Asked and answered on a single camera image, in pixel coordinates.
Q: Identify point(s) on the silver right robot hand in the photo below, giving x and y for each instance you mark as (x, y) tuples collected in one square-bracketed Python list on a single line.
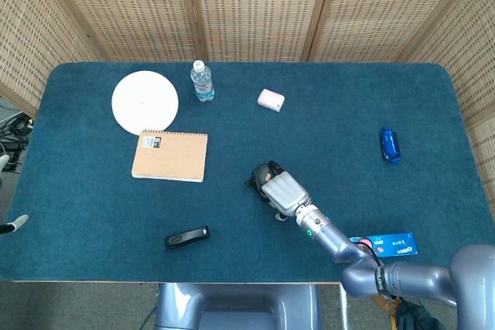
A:
[(284, 192)]

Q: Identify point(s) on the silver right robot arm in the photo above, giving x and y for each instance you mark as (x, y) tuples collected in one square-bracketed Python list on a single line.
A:
[(336, 241)]

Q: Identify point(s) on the blue felt table cover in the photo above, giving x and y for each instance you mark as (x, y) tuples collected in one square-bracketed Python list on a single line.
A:
[(309, 133)]

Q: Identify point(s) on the small pink white box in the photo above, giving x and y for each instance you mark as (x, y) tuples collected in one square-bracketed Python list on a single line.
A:
[(270, 99)]

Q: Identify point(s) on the black stapler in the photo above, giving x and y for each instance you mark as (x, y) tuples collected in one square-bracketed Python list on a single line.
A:
[(185, 238)]

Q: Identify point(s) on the blue cookie snack pack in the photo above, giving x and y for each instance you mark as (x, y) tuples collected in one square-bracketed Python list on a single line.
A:
[(390, 146)]

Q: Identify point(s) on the brown spiral notebook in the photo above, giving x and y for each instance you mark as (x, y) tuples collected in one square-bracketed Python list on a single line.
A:
[(170, 156)]

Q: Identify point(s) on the grey robot torso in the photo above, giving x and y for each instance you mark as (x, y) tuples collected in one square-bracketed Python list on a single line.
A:
[(239, 307)]

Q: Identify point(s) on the blue cookie box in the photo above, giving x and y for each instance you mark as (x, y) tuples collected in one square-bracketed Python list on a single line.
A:
[(398, 245)]

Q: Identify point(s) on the clear plastic water bottle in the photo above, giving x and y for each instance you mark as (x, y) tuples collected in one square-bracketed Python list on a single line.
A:
[(203, 84)]

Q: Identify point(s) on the round white plate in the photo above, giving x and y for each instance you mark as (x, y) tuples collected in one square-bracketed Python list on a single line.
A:
[(145, 102)]

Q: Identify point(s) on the woven bamboo folding screen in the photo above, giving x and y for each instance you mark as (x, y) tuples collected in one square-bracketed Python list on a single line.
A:
[(255, 5)]

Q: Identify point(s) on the black white-tipped leg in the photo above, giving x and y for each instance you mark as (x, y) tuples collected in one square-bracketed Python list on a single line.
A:
[(15, 224)]

